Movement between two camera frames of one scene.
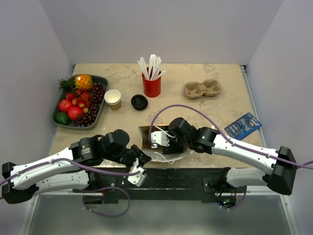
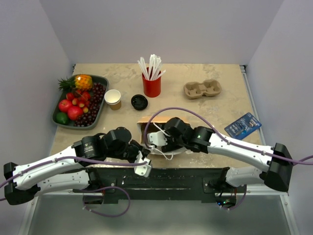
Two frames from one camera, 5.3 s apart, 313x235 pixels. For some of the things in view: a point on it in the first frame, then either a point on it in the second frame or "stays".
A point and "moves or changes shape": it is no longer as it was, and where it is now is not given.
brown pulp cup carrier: x=209 y=87 stays
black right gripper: x=172 y=149 stays
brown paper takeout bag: x=156 y=154 moves or changes shape
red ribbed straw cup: x=151 y=88 stays
